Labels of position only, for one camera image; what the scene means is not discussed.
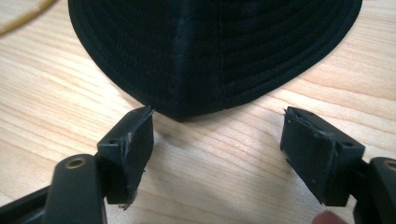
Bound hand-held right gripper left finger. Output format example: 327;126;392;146
96;105;156;210

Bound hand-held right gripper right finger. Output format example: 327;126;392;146
279;105;366;207

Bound black bucket hat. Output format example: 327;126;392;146
67;0;363;120

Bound tan cable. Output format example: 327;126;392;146
0;0;59;36

